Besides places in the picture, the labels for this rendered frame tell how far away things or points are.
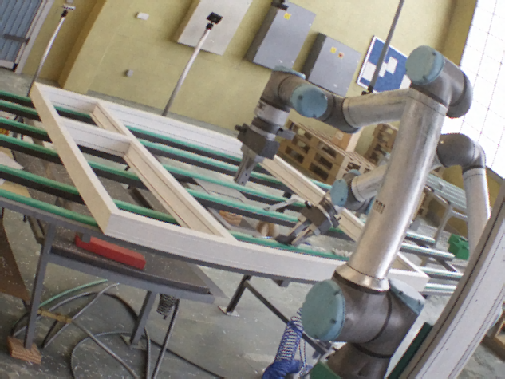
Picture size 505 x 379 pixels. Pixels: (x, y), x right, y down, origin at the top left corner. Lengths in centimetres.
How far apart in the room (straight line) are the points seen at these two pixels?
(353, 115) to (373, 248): 54
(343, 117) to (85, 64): 663
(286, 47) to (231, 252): 776
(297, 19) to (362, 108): 794
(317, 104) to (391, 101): 25
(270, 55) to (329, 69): 101
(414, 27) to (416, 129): 1015
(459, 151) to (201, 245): 90
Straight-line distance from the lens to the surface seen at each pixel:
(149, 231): 212
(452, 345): 187
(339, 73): 1055
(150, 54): 926
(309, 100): 200
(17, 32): 845
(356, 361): 176
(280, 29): 979
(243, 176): 218
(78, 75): 853
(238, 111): 1012
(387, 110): 191
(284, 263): 240
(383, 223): 158
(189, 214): 247
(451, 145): 234
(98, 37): 847
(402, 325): 173
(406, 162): 157
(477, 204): 237
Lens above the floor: 157
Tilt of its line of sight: 12 degrees down
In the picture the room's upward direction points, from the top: 25 degrees clockwise
